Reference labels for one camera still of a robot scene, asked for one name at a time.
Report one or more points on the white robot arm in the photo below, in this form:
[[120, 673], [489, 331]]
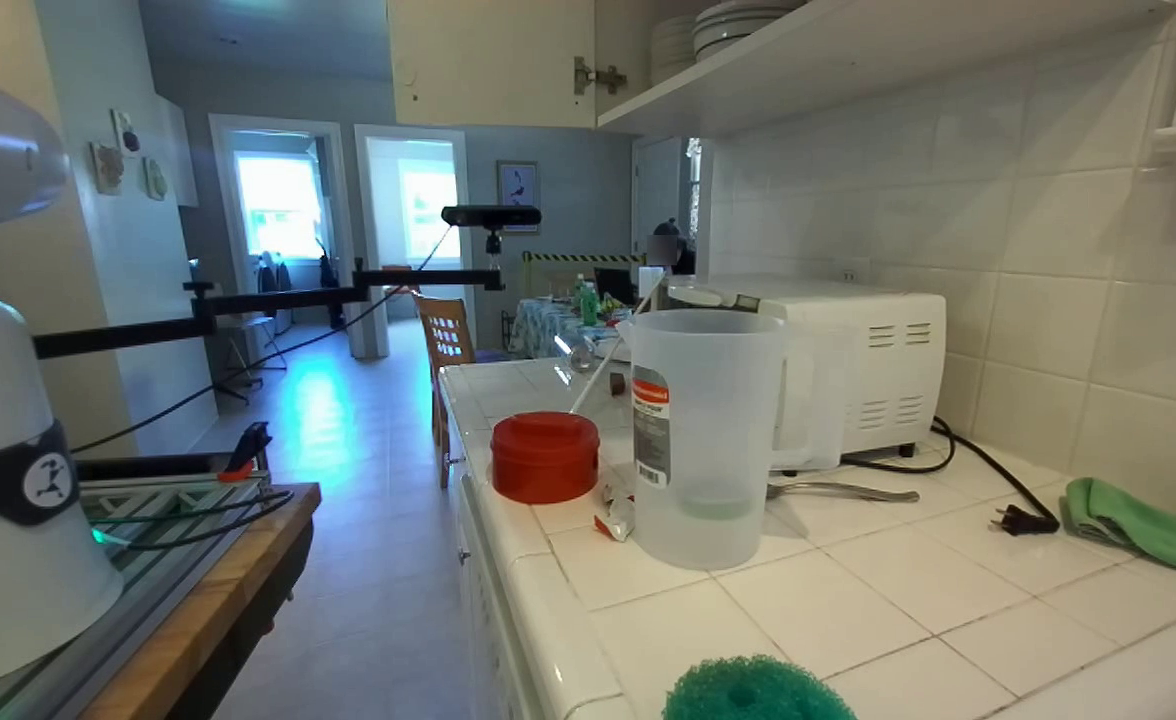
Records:
[[3, 560]]

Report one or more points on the framed wall picture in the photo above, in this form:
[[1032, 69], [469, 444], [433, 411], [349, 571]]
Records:
[[518, 181]]

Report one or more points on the green patterned mat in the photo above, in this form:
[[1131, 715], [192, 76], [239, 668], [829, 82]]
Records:
[[151, 500]]

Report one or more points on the stack of grey plates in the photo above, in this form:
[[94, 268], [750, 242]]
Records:
[[737, 26]]

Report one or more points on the wooden chair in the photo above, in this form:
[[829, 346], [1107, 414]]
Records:
[[447, 335]]

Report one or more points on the black clamp with red tip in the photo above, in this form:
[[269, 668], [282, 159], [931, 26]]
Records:
[[248, 451]]

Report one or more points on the table with patterned cloth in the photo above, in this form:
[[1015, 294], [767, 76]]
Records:
[[551, 325]]

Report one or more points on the translucent white plastic pitcher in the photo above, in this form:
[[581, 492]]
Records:
[[711, 440]]

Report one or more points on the black stereo camera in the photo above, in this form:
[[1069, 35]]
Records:
[[489, 214]]

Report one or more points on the wooden table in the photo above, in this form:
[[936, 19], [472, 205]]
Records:
[[214, 615]]

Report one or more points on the white wall cabinet with shelf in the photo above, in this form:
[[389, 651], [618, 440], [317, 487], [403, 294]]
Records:
[[908, 55]]

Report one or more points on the cream cabinet door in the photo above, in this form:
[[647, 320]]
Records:
[[489, 62]]

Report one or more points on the small wall decoration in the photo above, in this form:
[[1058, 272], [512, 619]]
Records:
[[127, 134], [155, 176], [107, 167]]

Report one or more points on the white straw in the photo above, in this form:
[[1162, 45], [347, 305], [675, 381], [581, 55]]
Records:
[[602, 364]]

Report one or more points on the green bottle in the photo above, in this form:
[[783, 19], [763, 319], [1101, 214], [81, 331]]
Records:
[[584, 303]]

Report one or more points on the white microwave oven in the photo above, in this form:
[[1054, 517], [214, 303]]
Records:
[[880, 363]]

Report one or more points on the person with dark hair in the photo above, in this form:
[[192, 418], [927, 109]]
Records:
[[675, 244]]

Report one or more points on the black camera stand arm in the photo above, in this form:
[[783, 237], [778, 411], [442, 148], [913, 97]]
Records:
[[120, 335]]

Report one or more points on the metal cabinet hinge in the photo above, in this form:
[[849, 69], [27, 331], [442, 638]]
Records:
[[602, 76]]

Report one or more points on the green microfibre cloth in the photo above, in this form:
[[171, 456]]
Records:
[[1148, 533]]

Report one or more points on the white base cabinet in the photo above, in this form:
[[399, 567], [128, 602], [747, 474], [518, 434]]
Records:
[[477, 640]]

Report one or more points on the green smiley face sponge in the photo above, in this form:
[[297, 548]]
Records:
[[750, 688]]

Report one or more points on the metal kitchen utensil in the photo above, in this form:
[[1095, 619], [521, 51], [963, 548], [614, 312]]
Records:
[[855, 488]]

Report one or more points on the small labelled bottle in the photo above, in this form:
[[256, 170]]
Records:
[[608, 512]]

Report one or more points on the red plastic bowl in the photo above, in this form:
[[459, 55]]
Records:
[[546, 462]]

